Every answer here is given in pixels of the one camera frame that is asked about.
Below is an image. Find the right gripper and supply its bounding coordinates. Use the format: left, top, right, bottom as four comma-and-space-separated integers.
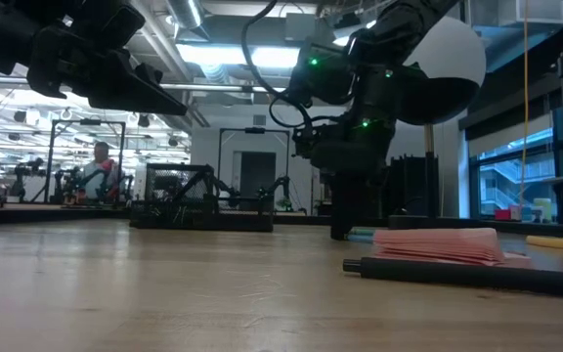
292, 116, 396, 242

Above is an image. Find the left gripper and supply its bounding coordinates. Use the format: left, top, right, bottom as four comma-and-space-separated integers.
26, 4, 189, 117

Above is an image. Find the pink sticky note pad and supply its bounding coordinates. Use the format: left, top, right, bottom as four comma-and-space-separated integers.
371, 227, 533, 270

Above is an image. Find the black pen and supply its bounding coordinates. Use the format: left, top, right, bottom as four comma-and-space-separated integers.
342, 257, 563, 300

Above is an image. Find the black mesh desk organizer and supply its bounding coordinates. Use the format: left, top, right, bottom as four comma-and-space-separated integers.
129, 163, 276, 233

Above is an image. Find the black cabinet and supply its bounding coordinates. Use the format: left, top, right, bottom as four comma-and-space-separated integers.
388, 154, 440, 217

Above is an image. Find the ceiling light panel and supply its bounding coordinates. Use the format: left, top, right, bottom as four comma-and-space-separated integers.
176, 43, 302, 69

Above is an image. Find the person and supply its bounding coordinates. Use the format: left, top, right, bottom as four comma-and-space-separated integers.
82, 141, 122, 202

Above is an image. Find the grey door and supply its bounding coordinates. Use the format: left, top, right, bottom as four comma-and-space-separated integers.
239, 151, 278, 200

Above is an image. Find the white globe table lamp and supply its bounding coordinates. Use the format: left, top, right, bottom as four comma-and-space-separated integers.
387, 16, 488, 231

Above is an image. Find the black station frame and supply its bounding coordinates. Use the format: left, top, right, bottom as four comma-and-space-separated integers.
44, 118, 127, 204
217, 127, 292, 211

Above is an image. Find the silver ventilation duct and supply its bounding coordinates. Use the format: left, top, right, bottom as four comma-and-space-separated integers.
163, 0, 205, 30

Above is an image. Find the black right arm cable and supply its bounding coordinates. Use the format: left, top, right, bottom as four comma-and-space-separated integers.
239, 0, 315, 132

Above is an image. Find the black aluminium table frame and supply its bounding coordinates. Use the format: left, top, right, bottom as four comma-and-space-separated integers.
0, 202, 563, 241

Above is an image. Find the yellow hanging cable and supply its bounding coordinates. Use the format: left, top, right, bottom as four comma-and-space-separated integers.
519, 0, 531, 209

